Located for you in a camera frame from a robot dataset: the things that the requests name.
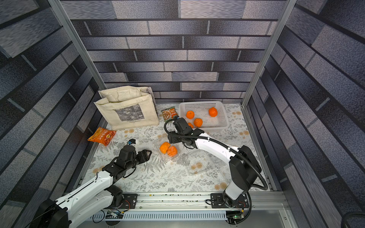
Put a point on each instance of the orange fruit four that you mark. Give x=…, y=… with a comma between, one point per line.
x=198, y=122

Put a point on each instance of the white plastic perforated basket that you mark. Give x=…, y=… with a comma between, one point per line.
x=210, y=124

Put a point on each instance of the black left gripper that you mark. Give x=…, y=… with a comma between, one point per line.
x=144, y=155

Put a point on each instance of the green red snack packet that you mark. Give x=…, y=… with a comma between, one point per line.
x=169, y=113

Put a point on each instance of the orange fruit five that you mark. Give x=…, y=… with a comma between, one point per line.
x=164, y=147

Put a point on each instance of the orange fruit one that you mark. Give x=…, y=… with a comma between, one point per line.
x=213, y=112

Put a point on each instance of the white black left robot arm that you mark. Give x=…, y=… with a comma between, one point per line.
x=50, y=215

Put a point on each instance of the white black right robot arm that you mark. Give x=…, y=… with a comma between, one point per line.
x=245, y=170

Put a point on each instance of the orange fruit six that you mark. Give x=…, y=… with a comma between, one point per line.
x=172, y=151

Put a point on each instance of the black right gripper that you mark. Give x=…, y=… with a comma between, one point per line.
x=173, y=137

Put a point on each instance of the orange fruit three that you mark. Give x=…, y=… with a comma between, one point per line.
x=190, y=114

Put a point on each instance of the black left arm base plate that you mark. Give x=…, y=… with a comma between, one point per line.
x=128, y=202

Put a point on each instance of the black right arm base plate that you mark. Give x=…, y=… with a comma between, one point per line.
x=221, y=201

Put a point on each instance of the orange red snack bag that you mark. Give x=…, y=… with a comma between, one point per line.
x=102, y=136

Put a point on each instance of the cream Monet canvas tote bag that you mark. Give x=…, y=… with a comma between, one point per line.
x=128, y=107

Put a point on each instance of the aluminium front rail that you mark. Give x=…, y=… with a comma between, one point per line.
x=175, y=201

